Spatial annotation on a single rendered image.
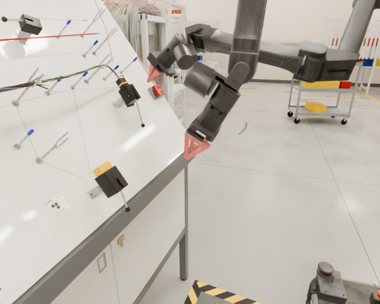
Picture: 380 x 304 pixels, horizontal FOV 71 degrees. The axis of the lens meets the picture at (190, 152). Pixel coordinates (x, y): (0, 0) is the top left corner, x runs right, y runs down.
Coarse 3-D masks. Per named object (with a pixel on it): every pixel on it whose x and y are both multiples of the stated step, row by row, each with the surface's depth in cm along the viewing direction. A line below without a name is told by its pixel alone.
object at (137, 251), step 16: (176, 176) 120; (160, 192) 107; (176, 192) 123; (144, 208) 97; (160, 208) 110; (176, 208) 126; (128, 224) 89; (144, 224) 99; (160, 224) 112; (176, 224) 129; (128, 240) 90; (144, 240) 101; (160, 240) 115; (112, 256) 83; (128, 256) 92; (144, 256) 103; (160, 256) 117; (128, 272) 94; (144, 272) 105; (128, 288) 95
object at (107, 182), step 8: (112, 168) 68; (104, 176) 66; (112, 176) 67; (120, 176) 69; (104, 184) 67; (112, 184) 66; (120, 184) 69; (88, 192) 71; (96, 192) 72; (104, 192) 68; (112, 192) 67; (128, 208) 70
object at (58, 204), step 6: (60, 192) 65; (48, 198) 63; (54, 198) 64; (60, 198) 65; (66, 198) 66; (48, 204) 62; (54, 204) 63; (60, 204) 64; (66, 204) 65; (54, 210) 63; (60, 210) 64; (66, 210) 65
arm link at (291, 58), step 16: (208, 32) 85; (224, 32) 85; (208, 48) 88; (224, 48) 84; (272, 48) 78; (288, 48) 77; (304, 48) 72; (320, 48) 71; (272, 64) 80; (288, 64) 77; (304, 80) 79
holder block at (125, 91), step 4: (128, 84) 90; (132, 84) 92; (124, 88) 89; (128, 88) 89; (132, 88) 91; (120, 92) 90; (124, 92) 90; (128, 92) 89; (132, 92) 90; (136, 92) 92; (124, 96) 90; (132, 96) 89; (136, 96) 91; (140, 96) 92; (124, 100) 91; (128, 100) 90; (132, 100) 89; (128, 104) 92
